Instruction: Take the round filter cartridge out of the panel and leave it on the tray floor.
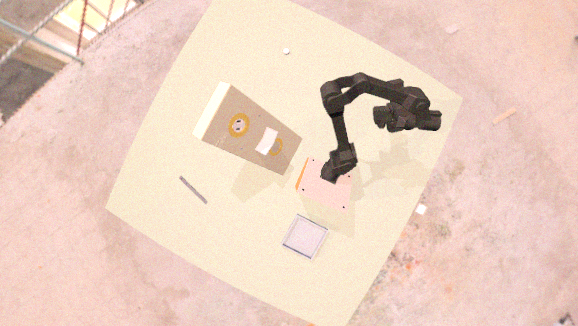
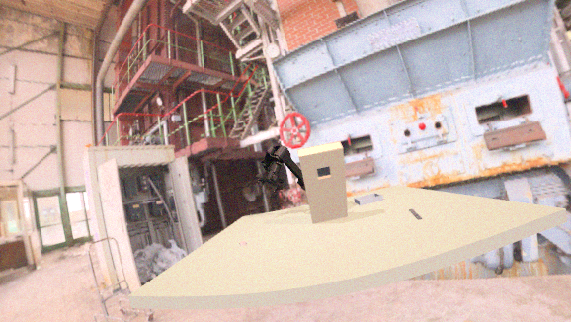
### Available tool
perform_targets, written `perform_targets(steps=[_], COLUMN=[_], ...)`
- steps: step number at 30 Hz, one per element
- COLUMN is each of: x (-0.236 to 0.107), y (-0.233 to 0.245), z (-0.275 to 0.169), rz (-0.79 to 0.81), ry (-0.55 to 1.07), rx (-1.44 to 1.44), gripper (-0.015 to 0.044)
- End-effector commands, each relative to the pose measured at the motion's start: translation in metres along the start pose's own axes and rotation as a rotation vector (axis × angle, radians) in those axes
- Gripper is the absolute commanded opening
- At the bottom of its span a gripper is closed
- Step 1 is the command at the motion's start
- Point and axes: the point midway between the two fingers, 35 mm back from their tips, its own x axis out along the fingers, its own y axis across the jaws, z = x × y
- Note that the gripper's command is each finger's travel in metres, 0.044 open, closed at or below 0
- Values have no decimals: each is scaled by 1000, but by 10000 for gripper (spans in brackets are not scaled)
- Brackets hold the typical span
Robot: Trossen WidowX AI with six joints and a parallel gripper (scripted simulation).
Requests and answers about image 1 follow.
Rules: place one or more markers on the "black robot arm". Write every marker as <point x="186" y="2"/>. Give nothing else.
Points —
<point x="415" y="114"/>

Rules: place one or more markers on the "grey thin bar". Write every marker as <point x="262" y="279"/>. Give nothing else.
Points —
<point x="193" y="190"/>

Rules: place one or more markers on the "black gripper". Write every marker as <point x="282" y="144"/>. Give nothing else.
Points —
<point x="391" y="127"/>

